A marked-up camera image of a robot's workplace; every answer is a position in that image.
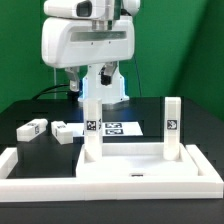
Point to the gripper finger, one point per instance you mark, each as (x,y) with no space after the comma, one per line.
(107,72)
(72,73)

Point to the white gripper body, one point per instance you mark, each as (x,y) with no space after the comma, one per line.
(70,43)

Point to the white desk top tray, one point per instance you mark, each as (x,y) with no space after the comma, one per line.
(135,159)

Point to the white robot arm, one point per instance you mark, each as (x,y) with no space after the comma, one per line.
(102,14)

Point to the marker tag sheet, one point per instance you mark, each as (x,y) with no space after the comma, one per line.
(110,129)

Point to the white U-shaped frame fence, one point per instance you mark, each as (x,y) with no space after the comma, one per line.
(207,184)

